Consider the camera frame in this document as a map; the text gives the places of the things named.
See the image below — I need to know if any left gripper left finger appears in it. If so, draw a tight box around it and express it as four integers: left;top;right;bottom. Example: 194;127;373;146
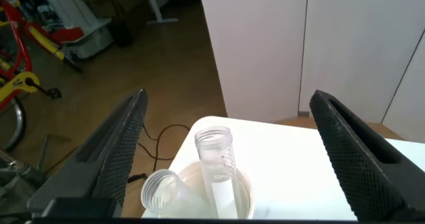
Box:
26;88;149;224

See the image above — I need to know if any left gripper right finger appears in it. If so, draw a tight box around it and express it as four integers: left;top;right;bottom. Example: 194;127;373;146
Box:
309;89;425;224

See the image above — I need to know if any blue pigment test tube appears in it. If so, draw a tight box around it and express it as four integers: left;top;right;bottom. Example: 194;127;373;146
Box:
140;169;213;219

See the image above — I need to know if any red pigment test tube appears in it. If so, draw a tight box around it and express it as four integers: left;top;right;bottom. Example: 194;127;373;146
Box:
194;126;240;219

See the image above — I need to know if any metal floor leg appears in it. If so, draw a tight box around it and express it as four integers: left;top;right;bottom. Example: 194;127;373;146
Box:
0;134;72;185

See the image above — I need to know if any grey crate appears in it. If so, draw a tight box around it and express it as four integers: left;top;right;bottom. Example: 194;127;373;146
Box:
62;17;114;60

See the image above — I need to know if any blue white paper cup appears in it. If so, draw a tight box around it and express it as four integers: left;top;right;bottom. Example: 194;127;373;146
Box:
141;160;255;220

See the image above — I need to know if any yellow tool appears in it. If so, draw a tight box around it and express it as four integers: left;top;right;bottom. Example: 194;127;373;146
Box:
28;25;84;74

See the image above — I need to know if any white folding partition screen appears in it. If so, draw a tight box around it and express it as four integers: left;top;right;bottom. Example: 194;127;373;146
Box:
198;0;425;144

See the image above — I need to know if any red box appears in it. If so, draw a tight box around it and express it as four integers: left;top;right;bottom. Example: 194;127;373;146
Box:
49;27;86;46

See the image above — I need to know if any red yellow bicycle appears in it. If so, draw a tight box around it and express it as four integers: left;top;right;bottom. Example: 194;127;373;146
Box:
0;0;63;152

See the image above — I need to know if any white board with red line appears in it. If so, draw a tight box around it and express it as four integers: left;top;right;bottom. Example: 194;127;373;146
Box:
38;0;112;32

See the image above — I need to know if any white standing desk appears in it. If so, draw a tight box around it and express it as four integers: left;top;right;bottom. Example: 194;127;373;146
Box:
145;0;179;25

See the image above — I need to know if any black floor cable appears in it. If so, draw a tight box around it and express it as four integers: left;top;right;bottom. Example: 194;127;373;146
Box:
127;123;192;184

